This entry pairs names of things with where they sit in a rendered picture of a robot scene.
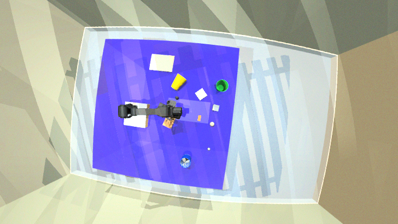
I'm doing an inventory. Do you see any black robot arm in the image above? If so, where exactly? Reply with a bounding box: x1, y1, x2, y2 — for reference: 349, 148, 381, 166
118, 100, 182, 119

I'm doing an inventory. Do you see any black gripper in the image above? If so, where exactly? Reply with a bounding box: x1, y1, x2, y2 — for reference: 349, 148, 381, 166
157, 102, 181, 119

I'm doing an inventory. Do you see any blue mug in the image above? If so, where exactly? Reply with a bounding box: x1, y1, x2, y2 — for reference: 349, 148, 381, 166
180, 154, 191, 168

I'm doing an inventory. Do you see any dark green cup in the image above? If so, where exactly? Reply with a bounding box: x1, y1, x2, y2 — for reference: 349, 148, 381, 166
216, 80, 228, 91

